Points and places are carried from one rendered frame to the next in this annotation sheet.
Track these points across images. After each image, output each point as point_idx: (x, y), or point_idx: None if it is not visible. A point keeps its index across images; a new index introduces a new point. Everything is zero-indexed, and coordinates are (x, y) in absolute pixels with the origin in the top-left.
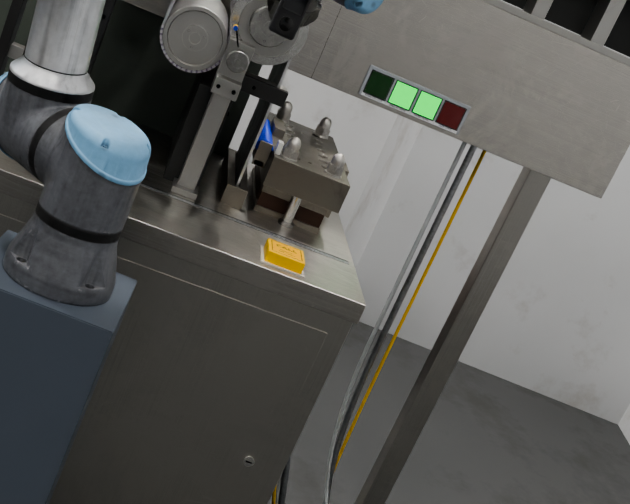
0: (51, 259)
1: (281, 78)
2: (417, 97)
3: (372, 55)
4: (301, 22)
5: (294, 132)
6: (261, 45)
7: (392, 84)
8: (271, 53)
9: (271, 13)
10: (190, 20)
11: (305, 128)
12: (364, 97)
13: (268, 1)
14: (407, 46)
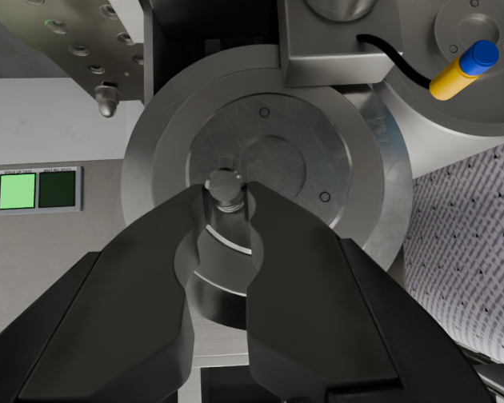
0: None
1: (150, 37)
2: None
3: (84, 223)
4: (112, 270)
5: (132, 61)
6: (266, 93)
7: (38, 198)
8: (217, 91)
9: (321, 233)
10: None
11: (133, 93)
12: (71, 165)
13: (426, 323)
14: (41, 257)
